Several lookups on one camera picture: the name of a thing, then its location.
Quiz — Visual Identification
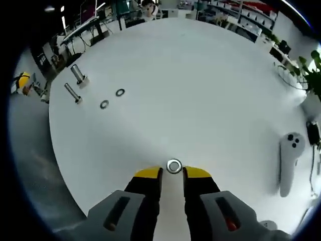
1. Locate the potted green plant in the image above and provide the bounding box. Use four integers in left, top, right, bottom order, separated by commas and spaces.
277, 50, 321, 101

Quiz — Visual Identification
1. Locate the white monitor desk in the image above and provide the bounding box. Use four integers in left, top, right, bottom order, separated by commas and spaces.
61, 16, 101, 45

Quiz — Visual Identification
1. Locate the large threaded steel stud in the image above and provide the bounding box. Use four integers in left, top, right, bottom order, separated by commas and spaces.
70, 64, 91, 89

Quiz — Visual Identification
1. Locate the black coiled power adapter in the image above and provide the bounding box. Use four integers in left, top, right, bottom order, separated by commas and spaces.
306, 120, 320, 146

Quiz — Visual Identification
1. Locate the computer monitor with red screen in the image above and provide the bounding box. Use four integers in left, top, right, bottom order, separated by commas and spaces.
80, 0, 100, 25

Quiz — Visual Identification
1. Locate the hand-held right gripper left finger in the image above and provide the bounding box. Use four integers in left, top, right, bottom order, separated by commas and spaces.
86, 166, 164, 241

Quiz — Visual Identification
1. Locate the storage shelving with white bins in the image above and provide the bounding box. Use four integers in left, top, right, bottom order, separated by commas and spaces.
195, 0, 279, 34

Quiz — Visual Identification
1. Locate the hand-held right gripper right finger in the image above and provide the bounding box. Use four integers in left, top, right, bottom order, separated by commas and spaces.
183, 166, 291, 241

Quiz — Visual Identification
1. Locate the small threaded steel stud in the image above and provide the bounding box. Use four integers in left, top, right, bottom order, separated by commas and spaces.
64, 83, 83, 105

